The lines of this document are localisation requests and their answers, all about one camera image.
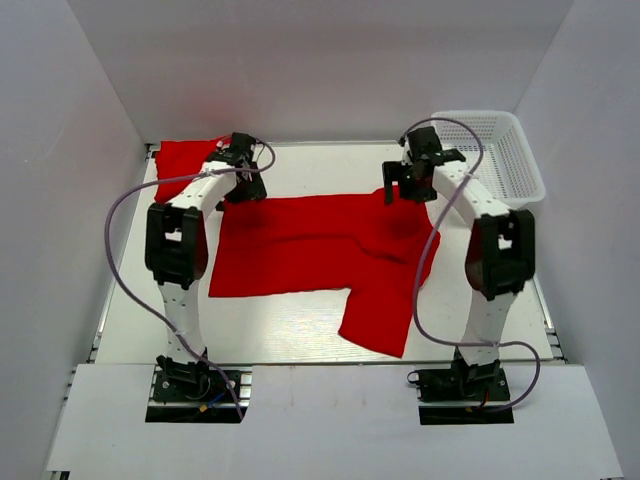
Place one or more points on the white plastic basket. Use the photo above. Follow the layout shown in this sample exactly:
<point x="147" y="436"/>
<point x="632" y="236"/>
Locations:
<point x="499" y="170"/>

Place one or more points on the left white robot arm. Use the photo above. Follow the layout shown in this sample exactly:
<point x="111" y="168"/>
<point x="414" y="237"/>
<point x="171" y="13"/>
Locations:
<point x="176" y="249"/>

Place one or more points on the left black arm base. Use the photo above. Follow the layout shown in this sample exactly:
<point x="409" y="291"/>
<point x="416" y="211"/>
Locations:
<point x="195" y="393"/>

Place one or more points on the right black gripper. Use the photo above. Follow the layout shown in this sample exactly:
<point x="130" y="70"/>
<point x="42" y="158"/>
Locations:
<point x="394" y="171"/>

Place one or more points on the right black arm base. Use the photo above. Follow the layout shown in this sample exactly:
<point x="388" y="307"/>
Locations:
<point x="445" y="400"/>

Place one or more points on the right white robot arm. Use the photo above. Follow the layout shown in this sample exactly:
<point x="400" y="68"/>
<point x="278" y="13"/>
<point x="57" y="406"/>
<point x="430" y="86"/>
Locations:
<point x="500" y="257"/>

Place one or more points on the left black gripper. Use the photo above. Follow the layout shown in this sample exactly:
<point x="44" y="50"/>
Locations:
<point x="253" y="191"/>

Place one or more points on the folded red t shirt stack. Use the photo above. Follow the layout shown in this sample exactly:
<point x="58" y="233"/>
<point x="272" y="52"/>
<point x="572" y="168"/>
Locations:
<point x="183" y="158"/>

